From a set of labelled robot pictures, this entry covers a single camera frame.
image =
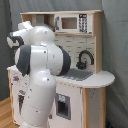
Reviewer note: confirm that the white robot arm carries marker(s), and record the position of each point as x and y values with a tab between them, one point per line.
38	57

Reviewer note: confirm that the wooden toy kitchen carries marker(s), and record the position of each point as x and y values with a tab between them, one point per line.
87	97

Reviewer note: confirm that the grey toy sink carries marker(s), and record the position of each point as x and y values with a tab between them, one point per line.
77	74

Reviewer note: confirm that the grey ice dispenser panel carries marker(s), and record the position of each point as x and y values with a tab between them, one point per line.
63	106

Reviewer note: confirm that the toy microwave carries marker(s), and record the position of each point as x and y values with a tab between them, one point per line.
73	23

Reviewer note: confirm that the left red stove knob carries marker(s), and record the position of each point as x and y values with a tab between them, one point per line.
15	78

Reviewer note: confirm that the grey backdrop curtain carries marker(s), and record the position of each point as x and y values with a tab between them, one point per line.
115	45

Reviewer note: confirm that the oven door with handle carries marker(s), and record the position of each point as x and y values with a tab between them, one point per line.
21	95

